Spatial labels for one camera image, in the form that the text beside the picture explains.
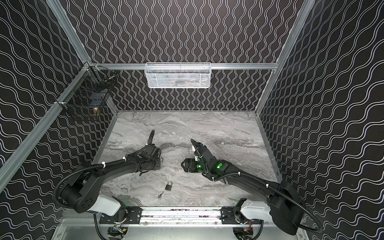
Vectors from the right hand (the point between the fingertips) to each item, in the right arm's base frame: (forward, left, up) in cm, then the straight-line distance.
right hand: (187, 165), depth 80 cm
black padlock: (-8, +11, -11) cm, 18 cm away
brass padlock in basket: (+22, +51, +18) cm, 59 cm away
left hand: (+4, +16, -9) cm, 19 cm away
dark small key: (-13, +15, -11) cm, 23 cm away
